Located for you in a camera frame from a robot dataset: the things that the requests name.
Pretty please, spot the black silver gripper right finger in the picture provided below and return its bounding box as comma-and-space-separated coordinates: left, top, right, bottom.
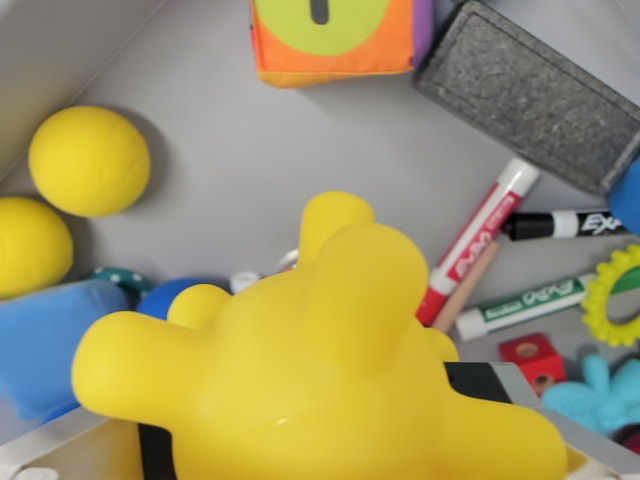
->
443, 361, 640, 480

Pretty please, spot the black silver gripper left finger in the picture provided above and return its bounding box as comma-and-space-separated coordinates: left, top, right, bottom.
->
0, 413, 174, 480

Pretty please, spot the yellow knobby rubber toy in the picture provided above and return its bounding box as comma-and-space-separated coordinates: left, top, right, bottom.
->
71, 190, 569, 480

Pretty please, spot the red wooden cube bead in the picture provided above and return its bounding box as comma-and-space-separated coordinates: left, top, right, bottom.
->
498, 332, 568, 399

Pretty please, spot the light blue rubber figure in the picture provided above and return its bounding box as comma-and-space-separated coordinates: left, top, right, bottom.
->
542, 349, 640, 436

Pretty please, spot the green dry erase marker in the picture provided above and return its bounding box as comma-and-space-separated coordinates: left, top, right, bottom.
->
454, 264, 640, 343

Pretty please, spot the blue soft block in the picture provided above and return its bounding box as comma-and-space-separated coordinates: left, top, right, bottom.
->
0, 279, 134, 421

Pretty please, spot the wooden stick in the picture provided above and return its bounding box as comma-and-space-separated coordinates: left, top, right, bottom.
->
430, 242, 501, 334

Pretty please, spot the red dry erase marker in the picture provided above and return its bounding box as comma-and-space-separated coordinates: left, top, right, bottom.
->
415, 157, 542, 329

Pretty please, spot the black dry erase marker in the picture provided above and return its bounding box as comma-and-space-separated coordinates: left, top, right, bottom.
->
501, 209, 629, 243

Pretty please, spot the blue foam ball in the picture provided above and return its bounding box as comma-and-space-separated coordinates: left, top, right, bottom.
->
135, 278, 234, 321

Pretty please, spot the yellow foam ball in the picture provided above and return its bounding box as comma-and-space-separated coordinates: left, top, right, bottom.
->
28, 105, 152, 218
0, 196, 75, 300

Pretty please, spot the blue round toy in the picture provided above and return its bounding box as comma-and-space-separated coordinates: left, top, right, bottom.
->
608, 158, 640, 221

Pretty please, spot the blue dry erase marker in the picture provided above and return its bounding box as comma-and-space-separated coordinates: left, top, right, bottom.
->
229, 269, 261, 296

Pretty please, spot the gray felt eraser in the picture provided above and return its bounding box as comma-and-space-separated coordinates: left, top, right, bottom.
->
412, 0, 640, 197

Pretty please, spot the orange fabric cube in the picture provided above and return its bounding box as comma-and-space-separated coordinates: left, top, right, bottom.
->
248, 0, 435, 90

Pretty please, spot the yellow-green bumpy teether ring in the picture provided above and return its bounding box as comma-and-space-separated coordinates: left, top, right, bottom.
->
581, 243, 640, 347

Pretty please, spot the teal polka dot ring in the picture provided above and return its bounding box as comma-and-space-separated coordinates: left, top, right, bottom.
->
89, 266, 156, 306

